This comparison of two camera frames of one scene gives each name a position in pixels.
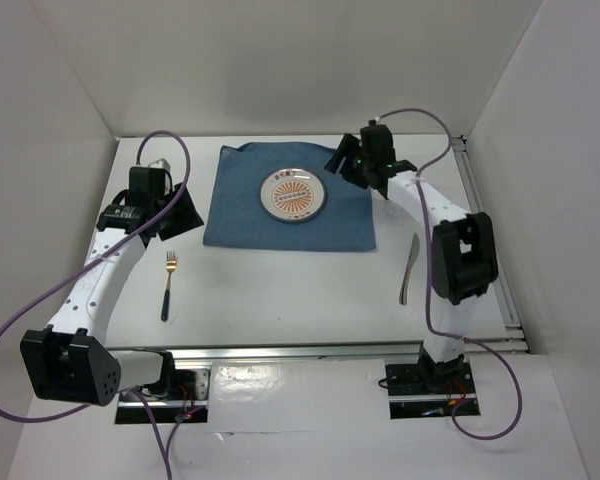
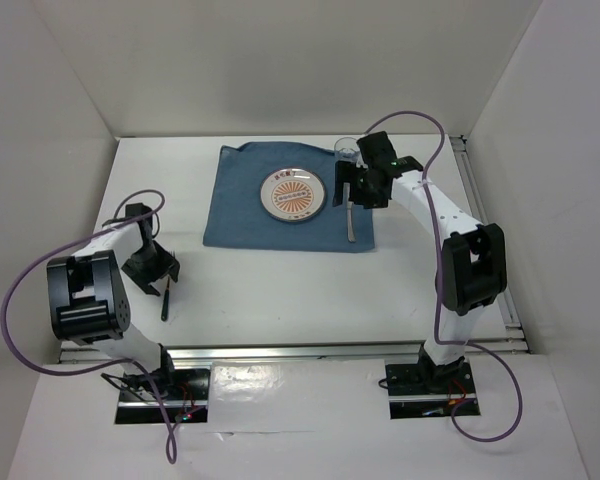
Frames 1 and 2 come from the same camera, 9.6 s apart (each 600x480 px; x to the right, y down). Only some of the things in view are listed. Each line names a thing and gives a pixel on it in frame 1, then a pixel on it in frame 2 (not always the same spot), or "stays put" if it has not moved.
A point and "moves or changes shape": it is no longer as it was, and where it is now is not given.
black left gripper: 188,218 → 166,262
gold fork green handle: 171,266 stays put
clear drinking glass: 394,213 moves or changes shape
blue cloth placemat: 236,216 stays put
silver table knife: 405,283 → 350,206
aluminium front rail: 330,354 stays put
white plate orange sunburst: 293,194 stays put
